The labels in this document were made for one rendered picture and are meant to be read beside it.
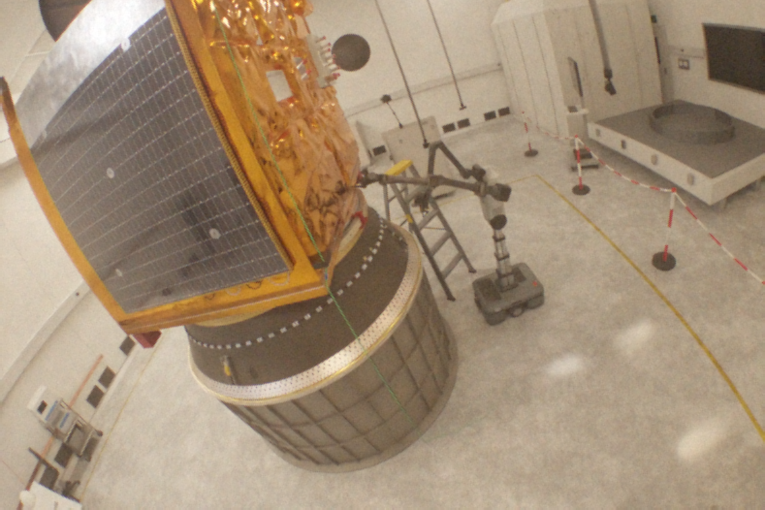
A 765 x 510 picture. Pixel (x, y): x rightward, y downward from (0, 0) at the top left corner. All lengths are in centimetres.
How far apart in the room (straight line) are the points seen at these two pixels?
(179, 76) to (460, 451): 288
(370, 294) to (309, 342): 48
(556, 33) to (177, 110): 644
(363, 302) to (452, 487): 158
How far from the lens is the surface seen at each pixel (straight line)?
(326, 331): 194
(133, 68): 147
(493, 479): 267
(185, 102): 131
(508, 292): 334
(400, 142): 552
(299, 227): 138
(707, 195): 488
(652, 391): 304
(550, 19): 687
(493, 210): 279
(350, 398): 222
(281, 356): 199
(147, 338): 254
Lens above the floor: 257
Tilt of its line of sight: 26 degrees down
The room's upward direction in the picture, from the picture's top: 22 degrees counter-clockwise
